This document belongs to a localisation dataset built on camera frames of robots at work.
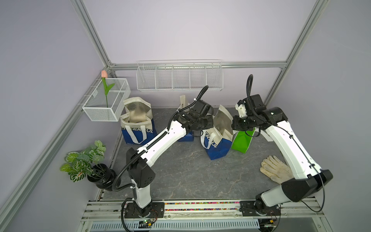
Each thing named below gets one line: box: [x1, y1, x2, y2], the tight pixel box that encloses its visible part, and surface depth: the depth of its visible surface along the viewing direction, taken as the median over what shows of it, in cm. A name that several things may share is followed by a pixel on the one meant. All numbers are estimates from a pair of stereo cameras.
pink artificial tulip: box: [100, 70, 115, 108], surface depth 85 cm
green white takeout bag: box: [230, 127, 257, 154], surface depth 88 cm
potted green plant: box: [59, 140, 117, 192], surface depth 68 cm
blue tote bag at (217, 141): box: [199, 104, 234, 160], surface depth 81 cm
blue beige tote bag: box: [120, 96, 158, 145], surface depth 86 cm
